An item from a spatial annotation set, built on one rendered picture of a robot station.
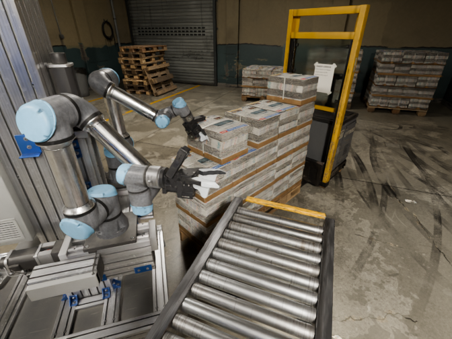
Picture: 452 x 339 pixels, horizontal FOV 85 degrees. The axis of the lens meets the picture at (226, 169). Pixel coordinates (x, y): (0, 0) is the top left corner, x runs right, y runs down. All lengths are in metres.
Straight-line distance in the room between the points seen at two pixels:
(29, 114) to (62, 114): 0.08
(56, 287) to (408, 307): 2.11
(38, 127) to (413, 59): 6.62
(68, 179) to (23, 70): 0.46
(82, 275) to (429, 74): 6.81
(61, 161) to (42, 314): 1.18
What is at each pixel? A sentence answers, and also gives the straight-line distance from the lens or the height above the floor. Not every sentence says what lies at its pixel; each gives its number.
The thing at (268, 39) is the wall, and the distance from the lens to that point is 8.56.
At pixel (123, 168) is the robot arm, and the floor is 1.25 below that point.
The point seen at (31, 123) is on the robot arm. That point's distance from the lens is 0.95.
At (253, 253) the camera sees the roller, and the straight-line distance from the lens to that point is 1.16.
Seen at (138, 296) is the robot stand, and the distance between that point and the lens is 1.81.
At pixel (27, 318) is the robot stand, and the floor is 0.21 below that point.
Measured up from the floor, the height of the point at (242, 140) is 0.95.
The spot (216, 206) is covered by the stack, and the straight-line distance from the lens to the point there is 1.86.
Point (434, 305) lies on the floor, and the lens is 2.42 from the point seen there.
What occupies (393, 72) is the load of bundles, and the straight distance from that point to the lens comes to 6.84.
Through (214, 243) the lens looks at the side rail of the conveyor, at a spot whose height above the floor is 0.80.
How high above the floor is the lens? 1.64
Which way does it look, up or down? 29 degrees down
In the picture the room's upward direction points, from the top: straight up
